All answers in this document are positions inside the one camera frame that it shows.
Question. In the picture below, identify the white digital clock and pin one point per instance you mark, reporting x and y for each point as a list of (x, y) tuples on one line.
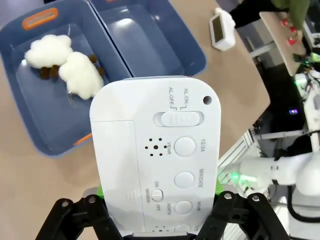
[(222, 30), (156, 155)]

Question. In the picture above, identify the red small object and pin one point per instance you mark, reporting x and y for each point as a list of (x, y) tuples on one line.
[(291, 41), (284, 23), (292, 29)]

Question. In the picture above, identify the light wooden side table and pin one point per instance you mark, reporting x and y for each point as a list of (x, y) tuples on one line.
[(282, 37)]

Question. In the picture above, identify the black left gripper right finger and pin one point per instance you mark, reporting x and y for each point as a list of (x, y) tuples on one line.
[(240, 212)]

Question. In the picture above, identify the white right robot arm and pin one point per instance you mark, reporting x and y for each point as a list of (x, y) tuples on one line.
[(282, 170)]

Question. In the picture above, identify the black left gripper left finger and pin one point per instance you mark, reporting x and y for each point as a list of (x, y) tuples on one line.
[(82, 212)]

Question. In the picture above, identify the blue plastic basket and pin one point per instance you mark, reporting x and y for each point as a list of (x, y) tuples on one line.
[(152, 37)]

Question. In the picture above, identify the person in green top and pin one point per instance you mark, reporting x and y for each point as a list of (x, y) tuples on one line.
[(287, 11)]

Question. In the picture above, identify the white plush sheep toy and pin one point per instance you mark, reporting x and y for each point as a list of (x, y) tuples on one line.
[(47, 51), (80, 75)]

